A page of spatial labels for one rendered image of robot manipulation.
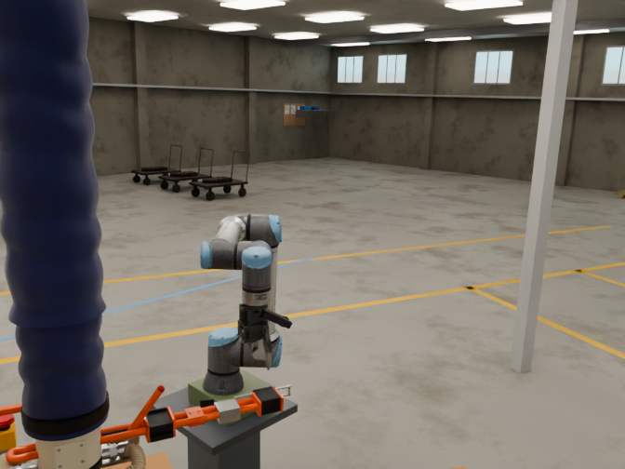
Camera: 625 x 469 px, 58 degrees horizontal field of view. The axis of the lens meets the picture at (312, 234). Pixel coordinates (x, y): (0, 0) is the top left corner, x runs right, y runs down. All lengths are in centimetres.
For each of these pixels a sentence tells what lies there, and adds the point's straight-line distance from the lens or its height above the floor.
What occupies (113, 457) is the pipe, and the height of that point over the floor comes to 113.
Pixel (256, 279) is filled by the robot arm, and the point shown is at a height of 163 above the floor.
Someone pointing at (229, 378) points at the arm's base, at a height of 92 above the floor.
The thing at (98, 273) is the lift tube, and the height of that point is 171.
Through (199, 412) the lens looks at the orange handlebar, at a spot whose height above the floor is 121.
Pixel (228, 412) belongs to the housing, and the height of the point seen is 121.
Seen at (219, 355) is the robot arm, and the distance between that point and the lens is 266.
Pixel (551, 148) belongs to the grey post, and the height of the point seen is 185.
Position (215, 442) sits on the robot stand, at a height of 75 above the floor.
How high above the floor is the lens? 217
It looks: 14 degrees down
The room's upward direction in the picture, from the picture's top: 2 degrees clockwise
